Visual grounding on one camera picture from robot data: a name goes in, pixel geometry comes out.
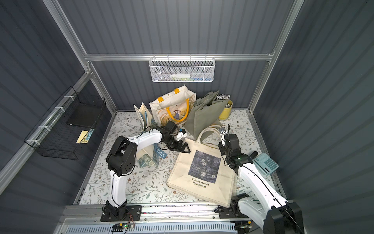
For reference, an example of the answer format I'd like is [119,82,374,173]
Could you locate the cream tote bag front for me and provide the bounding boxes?
[167,124,236,208]

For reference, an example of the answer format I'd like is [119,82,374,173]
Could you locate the olive green canvas bag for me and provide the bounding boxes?
[183,90,228,139]

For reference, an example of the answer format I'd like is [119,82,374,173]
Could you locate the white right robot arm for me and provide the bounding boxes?
[219,132,305,234]

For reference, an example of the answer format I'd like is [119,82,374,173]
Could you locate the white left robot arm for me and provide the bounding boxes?
[102,121,191,219]

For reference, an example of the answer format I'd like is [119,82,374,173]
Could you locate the cream tote blue print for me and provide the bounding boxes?
[134,103,167,168]

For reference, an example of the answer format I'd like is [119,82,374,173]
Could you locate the yellow pencil cup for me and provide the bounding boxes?
[219,100,233,121]

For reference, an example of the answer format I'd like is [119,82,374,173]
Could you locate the bundle of pencils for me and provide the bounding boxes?
[216,94,230,100]

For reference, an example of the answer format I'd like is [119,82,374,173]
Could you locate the white tube in basket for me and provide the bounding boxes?
[169,73,191,81]

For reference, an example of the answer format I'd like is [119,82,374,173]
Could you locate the blue black marker device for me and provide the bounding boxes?
[249,151,258,160]

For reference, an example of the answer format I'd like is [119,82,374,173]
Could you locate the teal calculator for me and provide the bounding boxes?
[253,153,279,175]

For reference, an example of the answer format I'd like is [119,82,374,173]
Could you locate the yellow sticky notepad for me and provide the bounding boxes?
[76,130,90,144]

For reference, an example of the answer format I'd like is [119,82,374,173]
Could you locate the black notebook in basket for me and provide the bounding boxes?
[66,104,102,128]

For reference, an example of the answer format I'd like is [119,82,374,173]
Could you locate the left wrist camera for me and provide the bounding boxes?
[175,129,188,141]

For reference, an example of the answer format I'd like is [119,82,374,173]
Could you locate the cream tote yellow handles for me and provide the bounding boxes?
[149,85,196,126]

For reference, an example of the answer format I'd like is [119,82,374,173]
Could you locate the white wire wall basket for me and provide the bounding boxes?
[149,57,216,82]

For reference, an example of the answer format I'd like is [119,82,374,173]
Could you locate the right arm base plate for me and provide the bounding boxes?
[214,203,238,219]

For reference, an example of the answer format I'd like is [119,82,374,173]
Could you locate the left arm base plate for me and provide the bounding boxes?
[100,204,142,222]

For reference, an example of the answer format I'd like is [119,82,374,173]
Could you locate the black wire wall basket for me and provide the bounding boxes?
[24,88,106,160]

